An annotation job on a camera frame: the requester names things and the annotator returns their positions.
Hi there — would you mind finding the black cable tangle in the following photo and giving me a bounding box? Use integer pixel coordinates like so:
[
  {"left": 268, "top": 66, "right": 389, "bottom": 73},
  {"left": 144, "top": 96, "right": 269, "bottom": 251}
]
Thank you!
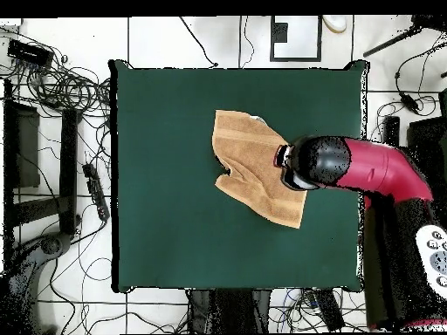
[{"left": 0, "top": 27, "right": 112, "bottom": 120}]

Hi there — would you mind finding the black power strip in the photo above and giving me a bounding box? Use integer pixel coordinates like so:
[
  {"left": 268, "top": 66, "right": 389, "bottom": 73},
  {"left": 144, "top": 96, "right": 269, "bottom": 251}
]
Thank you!
[
  {"left": 82, "top": 162, "right": 111, "bottom": 222},
  {"left": 306, "top": 289, "right": 345, "bottom": 332}
]

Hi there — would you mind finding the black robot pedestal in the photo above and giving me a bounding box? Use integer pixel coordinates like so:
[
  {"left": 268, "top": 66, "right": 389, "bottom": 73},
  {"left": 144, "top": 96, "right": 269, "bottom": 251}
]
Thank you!
[{"left": 187, "top": 288, "right": 274, "bottom": 334}]

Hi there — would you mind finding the black cable with plug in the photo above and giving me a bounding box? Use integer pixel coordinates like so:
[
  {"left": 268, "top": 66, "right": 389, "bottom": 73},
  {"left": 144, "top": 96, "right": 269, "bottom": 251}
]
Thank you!
[{"left": 177, "top": 16, "right": 220, "bottom": 69}]

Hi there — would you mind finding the thin black cable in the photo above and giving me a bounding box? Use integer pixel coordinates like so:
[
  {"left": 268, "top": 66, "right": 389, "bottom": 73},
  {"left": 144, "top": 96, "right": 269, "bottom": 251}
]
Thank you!
[{"left": 238, "top": 15, "right": 255, "bottom": 69}]

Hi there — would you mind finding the dark green table cloth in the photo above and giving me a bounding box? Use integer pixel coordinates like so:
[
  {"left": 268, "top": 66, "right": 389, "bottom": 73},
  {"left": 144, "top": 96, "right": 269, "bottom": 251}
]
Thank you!
[{"left": 108, "top": 59, "right": 369, "bottom": 293}]

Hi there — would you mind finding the black rectangular floor frame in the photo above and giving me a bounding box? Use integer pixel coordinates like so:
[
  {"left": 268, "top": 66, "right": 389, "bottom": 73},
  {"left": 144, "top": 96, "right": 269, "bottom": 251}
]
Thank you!
[{"left": 269, "top": 15, "right": 323, "bottom": 63}]

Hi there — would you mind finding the black metal stand frame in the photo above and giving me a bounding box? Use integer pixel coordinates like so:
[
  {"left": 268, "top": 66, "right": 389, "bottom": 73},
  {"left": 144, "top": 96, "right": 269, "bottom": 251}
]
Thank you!
[
  {"left": 3, "top": 79, "right": 83, "bottom": 242},
  {"left": 380, "top": 114, "right": 447, "bottom": 154}
]

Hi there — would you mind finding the black network switch box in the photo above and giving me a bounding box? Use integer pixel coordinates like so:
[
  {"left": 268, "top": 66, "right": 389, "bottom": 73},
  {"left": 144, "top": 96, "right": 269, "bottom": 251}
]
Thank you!
[{"left": 6, "top": 38, "right": 54, "bottom": 69}]

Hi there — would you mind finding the orange terry towel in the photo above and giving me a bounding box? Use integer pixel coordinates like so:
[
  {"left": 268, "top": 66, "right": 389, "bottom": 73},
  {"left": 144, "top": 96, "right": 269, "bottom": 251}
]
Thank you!
[{"left": 211, "top": 109, "right": 309, "bottom": 230}]

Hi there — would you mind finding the grey curved base leg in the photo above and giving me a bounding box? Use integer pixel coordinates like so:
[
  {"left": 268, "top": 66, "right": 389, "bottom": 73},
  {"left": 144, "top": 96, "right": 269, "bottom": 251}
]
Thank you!
[{"left": 6, "top": 231, "right": 72, "bottom": 334}]

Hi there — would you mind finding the black power adapter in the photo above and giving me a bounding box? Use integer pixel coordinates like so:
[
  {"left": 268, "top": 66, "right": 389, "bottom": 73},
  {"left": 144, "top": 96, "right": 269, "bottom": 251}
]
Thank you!
[{"left": 399, "top": 92, "right": 420, "bottom": 114}]

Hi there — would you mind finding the black tripod leg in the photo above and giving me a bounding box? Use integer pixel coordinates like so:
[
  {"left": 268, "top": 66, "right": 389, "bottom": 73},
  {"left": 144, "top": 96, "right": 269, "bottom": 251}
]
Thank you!
[{"left": 362, "top": 15, "right": 447, "bottom": 58}]

